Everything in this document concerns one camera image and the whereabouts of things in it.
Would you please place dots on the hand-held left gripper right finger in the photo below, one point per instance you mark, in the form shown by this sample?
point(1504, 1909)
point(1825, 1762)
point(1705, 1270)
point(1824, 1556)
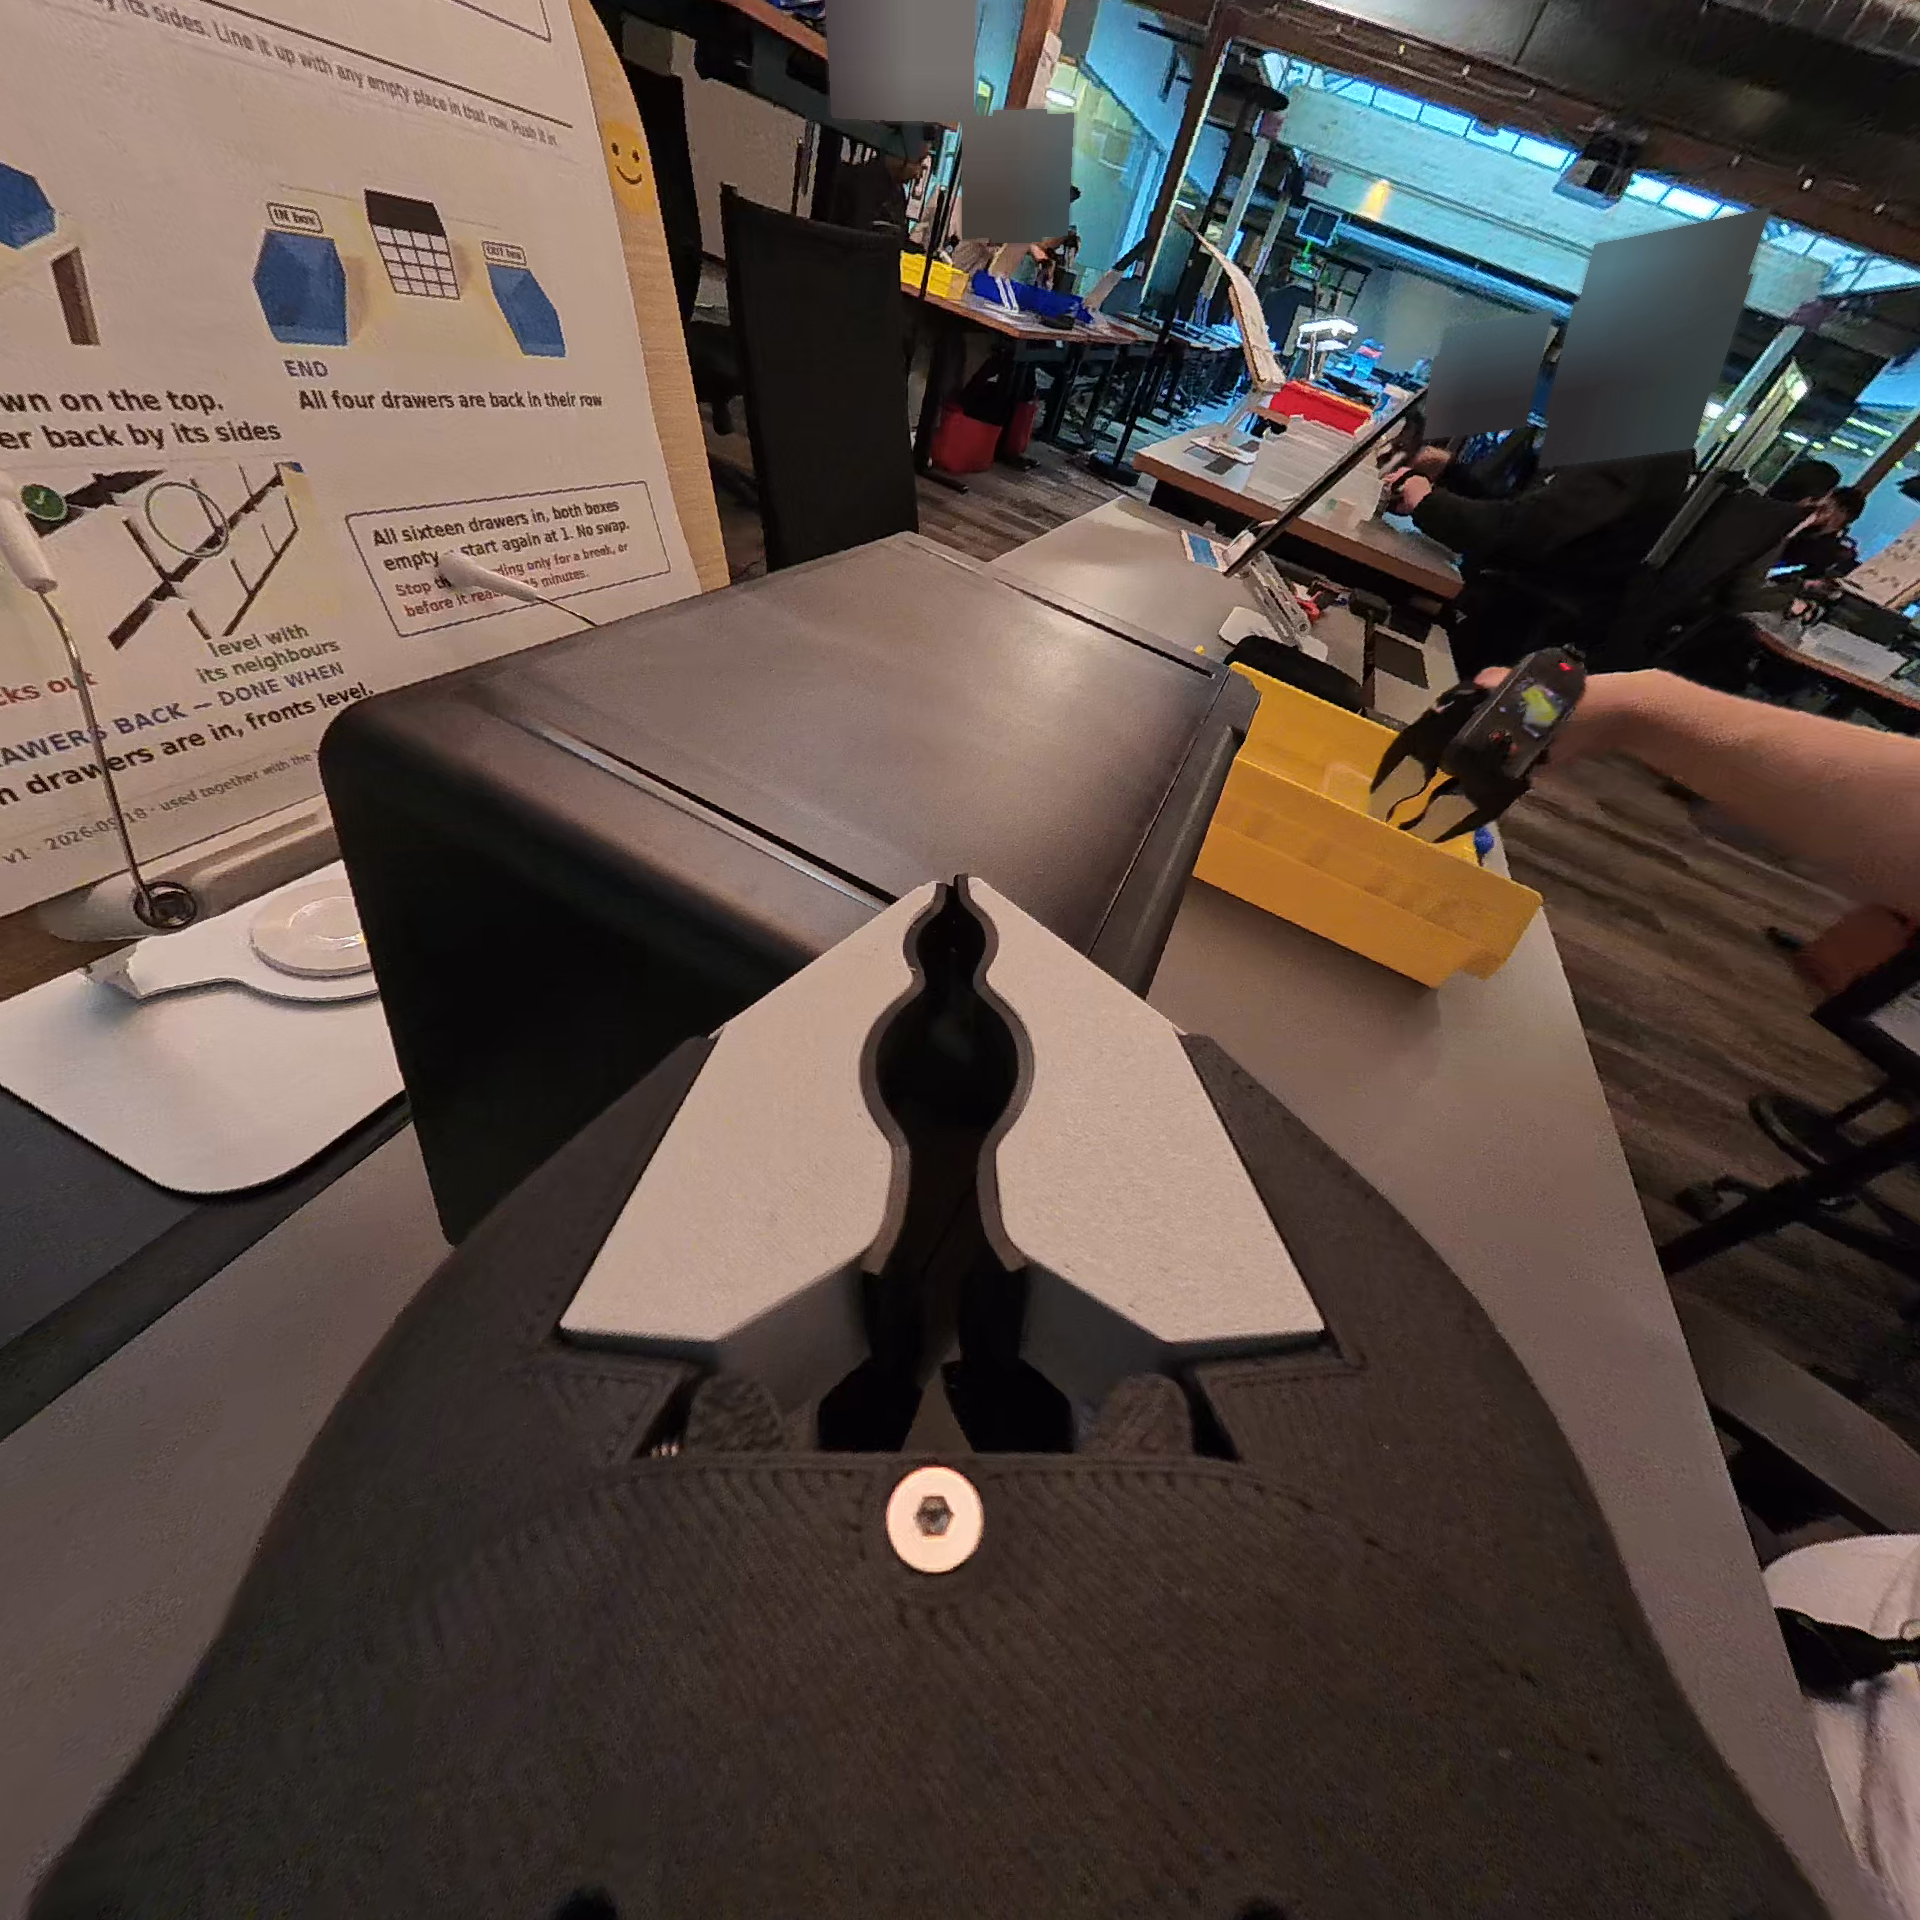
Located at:
point(1155, 1185)

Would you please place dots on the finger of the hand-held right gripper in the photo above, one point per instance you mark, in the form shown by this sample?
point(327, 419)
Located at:
point(1457, 813)
point(1408, 773)

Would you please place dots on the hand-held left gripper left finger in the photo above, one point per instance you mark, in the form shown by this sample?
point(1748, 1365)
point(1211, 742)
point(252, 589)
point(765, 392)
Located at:
point(735, 1185)

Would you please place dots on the yellow plastic bin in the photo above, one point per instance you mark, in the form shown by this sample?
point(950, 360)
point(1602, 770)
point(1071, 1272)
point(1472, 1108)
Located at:
point(931, 275)
point(1348, 885)

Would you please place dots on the black drawer cabinet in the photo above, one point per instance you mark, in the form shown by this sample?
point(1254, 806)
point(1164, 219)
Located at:
point(780, 722)

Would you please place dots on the person's right forearm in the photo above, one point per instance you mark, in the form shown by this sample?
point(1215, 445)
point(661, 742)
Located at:
point(1768, 763)

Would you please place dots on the black case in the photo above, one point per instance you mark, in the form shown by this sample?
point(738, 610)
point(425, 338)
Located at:
point(1288, 662)

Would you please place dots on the slanted black board stand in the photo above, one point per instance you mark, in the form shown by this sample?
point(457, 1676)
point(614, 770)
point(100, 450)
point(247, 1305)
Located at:
point(1287, 599)

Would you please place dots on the red plastic bin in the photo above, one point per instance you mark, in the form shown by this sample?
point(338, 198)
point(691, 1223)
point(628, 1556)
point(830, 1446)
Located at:
point(1320, 410)

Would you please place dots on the black office chair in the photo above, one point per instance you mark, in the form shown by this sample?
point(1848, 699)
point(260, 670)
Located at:
point(822, 390)
point(1844, 1156)

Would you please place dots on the red bucket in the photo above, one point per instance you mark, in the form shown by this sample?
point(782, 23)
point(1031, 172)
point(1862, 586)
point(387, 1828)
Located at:
point(982, 438)

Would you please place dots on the blue plastic bin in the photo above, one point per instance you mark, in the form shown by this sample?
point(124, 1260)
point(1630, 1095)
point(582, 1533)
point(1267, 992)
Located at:
point(1031, 300)

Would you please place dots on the dark desk mat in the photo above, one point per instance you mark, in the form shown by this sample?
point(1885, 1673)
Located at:
point(90, 1243)

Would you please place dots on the printed instruction sheet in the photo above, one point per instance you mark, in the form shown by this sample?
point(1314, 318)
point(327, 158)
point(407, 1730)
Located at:
point(300, 450)

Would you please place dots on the wooden backing board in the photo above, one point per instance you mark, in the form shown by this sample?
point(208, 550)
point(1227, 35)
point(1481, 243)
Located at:
point(665, 330)

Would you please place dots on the person's white clothing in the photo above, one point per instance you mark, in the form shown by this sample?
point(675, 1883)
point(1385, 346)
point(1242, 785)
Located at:
point(1875, 1800)

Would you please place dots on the yellow smiley sticker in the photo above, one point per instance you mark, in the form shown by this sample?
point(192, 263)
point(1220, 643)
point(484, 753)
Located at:
point(627, 165)

